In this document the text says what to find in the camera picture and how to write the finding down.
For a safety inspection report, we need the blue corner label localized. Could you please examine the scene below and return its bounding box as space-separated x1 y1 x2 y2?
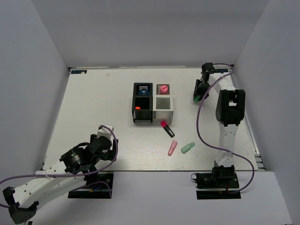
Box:
218 68 228 73
71 70 87 74

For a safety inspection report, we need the blue ink jar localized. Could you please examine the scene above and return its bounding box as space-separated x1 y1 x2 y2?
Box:
138 89 150 96

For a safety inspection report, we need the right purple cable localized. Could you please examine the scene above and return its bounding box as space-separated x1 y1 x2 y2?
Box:
196 62 255 193

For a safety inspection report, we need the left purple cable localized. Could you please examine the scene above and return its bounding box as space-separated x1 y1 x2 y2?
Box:
0 124 119 208

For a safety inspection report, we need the red cap black highlighter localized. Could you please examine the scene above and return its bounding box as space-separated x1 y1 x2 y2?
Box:
160 121 175 138

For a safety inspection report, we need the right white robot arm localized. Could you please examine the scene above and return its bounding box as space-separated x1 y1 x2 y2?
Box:
193 63 246 189

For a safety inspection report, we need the white slotted organizer box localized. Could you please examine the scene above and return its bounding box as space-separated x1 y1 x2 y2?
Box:
153 83 174 123

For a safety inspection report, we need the black slotted organizer box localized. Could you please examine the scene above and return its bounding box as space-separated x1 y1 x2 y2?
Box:
132 82 153 123

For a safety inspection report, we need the pink cap glitter bottle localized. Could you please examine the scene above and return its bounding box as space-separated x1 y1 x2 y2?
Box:
157 84 169 95

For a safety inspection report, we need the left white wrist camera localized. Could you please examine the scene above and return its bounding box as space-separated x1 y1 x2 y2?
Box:
97 124 114 140

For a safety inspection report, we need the purple cable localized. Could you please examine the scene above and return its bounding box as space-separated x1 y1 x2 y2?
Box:
0 124 119 208
196 62 255 193

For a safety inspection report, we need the left blue corner label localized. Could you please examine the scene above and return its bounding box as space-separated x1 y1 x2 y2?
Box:
71 70 87 74

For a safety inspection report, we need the right blue corner label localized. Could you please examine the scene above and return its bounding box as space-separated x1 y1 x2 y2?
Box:
218 68 228 73

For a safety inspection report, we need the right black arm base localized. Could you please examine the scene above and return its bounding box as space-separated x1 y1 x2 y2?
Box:
191 172 241 200

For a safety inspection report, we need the pink correction tape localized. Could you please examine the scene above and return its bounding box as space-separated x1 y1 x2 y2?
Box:
167 141 178 156

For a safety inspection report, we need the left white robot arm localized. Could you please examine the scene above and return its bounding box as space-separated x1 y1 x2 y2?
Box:
3 135 119 225

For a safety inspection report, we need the green correction tape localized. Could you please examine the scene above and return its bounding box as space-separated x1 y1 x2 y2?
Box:
180 142 195 154

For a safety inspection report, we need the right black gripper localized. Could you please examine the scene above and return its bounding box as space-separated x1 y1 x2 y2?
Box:
193 79 211 101

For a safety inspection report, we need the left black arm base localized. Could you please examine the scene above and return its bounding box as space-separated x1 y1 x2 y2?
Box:
68 172 114 199

